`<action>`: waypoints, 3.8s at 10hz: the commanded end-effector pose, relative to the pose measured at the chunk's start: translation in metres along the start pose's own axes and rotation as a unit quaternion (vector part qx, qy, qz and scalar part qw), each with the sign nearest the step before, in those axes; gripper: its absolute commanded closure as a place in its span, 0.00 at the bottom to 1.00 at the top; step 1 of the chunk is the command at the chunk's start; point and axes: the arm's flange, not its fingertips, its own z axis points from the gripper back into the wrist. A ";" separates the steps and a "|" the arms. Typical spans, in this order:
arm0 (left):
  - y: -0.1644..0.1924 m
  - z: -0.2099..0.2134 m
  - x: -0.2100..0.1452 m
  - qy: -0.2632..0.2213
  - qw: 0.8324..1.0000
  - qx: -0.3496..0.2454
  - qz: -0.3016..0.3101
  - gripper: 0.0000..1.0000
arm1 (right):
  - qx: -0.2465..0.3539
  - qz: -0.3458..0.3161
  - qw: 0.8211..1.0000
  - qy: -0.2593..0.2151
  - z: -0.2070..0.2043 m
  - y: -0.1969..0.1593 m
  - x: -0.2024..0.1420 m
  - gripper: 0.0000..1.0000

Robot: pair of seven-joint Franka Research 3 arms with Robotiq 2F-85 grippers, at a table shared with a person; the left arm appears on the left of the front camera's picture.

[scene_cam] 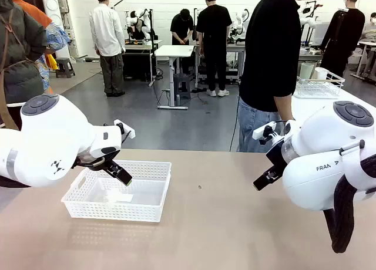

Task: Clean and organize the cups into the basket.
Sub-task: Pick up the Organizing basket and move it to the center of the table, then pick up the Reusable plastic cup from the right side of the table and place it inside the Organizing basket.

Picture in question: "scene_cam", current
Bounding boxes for round white table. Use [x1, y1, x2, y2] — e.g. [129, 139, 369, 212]
[351, 39, 376, 80]

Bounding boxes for dark grey stool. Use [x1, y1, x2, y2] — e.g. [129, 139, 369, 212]
[173, 73, 192, 94]

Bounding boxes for person black cap t-shirt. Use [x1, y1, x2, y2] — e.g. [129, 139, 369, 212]
[195, 0, 233, 98]

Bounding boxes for person's right forearm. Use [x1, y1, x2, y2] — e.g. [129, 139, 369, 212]
[273, 94, 296, 123]

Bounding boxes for person black shirt jeans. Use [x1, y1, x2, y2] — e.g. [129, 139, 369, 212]
[237, 0, 303, 153]

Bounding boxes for white cup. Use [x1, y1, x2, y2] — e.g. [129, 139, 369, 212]
[313, 67, 329, 80]

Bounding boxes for grey step stool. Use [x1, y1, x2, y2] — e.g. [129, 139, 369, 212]
[55, 58, 76, 79]

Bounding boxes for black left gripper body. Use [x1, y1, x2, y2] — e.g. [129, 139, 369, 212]
[72, 148, 122, 171]

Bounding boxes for white tower air conditioner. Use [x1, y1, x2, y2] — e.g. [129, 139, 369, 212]
[41, 0, 72, 60]

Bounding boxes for pale green cup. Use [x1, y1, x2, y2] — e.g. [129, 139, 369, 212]
[298, 62, 317, 80]

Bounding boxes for person dark green vest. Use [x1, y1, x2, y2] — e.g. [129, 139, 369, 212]
[0, 0, 48, 131]

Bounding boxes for brown-top workbench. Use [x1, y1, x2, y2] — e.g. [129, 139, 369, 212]
[122, 39, 163, 87]

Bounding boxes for figure orange blue clothes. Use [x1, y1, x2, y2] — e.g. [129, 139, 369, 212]
[9, 0, 72, 95]

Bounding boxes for person white shirt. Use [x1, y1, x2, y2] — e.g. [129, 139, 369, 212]
[89, 0, 127, 98]

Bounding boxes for black cable sleeve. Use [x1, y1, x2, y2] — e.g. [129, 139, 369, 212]
[322, 155, 376, 254]

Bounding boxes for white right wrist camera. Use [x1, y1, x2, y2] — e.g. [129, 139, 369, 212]
[251, 120, 280, 146]

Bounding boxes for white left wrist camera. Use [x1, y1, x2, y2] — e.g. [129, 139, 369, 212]
[113, 119, 136, 140]

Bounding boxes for white height-adjustable desk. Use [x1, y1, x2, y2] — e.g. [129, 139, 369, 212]
[154, 44, 197, 110]

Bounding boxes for white wire dish rack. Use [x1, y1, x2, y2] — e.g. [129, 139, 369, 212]
[293, 66, 346, 99]

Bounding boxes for white perforated plastic basket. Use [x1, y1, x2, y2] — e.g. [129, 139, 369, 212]
[61, 160, 173, 224]

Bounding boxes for long grey workbench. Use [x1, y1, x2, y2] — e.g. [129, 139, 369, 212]
[298, 45, 324, 62]

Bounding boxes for bowing person black clothes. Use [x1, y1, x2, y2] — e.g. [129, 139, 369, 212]
[170, 8, 195, 46]

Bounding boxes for person with face mask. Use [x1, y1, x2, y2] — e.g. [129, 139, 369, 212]
[361, 12, 376, 43]

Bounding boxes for person black long sleeves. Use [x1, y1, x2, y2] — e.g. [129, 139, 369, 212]
[319, 0, 367, 78]

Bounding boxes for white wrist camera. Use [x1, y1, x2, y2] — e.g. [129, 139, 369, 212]
[113, 119, 136, 140]
[251, 120, 280, 146]

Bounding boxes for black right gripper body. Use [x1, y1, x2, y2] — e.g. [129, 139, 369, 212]
[265, 140, 290, 173]

